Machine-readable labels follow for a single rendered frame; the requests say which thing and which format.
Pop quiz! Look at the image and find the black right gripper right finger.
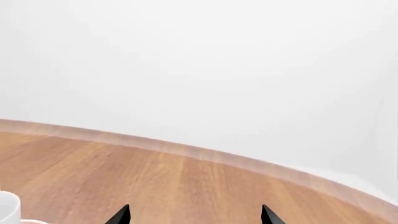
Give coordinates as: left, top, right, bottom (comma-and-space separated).
261, 203, 287, 224

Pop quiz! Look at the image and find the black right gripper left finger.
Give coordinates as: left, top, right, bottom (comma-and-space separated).
104, 203, 131, 224

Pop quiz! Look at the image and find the pink plate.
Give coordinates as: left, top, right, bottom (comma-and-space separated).
20, 218, 53, 224

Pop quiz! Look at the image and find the white mug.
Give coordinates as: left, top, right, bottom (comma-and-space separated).
0, 190, 21, 224

